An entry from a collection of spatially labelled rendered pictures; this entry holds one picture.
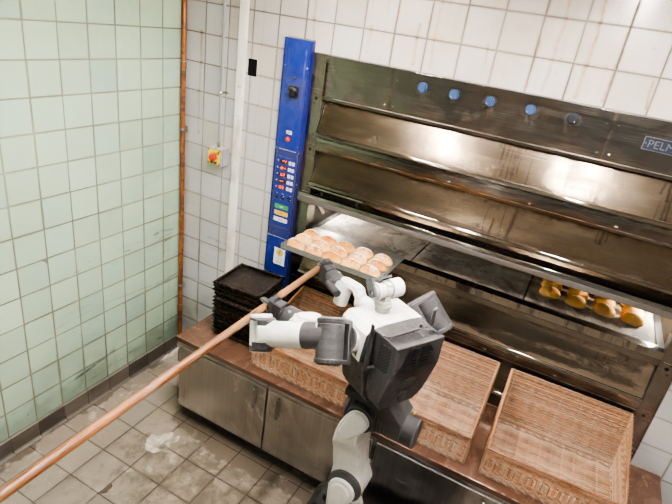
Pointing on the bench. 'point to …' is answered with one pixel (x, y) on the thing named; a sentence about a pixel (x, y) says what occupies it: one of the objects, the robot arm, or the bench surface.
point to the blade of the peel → (355, 250)
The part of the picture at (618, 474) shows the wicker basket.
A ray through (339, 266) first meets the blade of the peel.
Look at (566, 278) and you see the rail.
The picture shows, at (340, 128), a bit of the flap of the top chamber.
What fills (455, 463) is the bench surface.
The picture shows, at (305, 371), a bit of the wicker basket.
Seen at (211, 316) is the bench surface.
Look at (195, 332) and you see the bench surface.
